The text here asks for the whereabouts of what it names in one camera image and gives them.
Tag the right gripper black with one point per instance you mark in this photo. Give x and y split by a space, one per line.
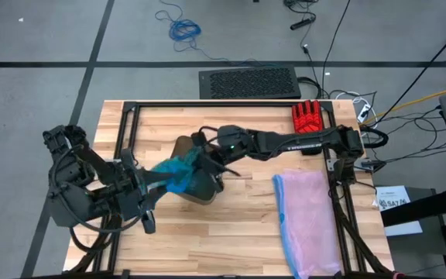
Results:
217 153

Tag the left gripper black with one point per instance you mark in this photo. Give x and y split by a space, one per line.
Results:
130 201

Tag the dark grey waste bin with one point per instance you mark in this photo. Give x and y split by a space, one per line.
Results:
203 190

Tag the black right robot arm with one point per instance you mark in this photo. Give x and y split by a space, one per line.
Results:
304 141

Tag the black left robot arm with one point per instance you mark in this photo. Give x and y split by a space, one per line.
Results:
72 178

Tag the red black work glove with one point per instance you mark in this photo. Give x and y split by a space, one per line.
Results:
306 116

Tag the black power strip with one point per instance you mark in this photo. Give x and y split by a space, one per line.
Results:
302 24

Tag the white printed paper sheet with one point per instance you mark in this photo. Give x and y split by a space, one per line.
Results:
391 193

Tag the grey metal base bracket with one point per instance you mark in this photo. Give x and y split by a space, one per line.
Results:
374 164

